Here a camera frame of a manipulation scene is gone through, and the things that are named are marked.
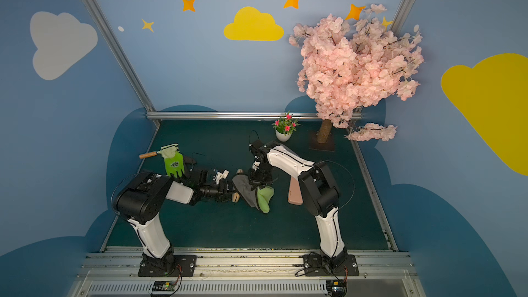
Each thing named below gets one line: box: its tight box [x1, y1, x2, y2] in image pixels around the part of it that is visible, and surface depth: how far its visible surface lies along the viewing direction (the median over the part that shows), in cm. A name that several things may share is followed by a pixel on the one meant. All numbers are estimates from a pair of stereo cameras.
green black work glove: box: [158, 143, 185, 179], surface depth 106 cm
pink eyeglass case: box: [287, 176, 304, 206], surface depth 92 cm
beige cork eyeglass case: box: [231, 168, 244, 204], surface depth 88 cm
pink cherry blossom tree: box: [288, 3, 424, 144], surface depth 72 cm
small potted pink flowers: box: [271, 110, 302, 143], surface depth 107 cm
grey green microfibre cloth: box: [232, 173, 275, 214], surface depth 86 cm
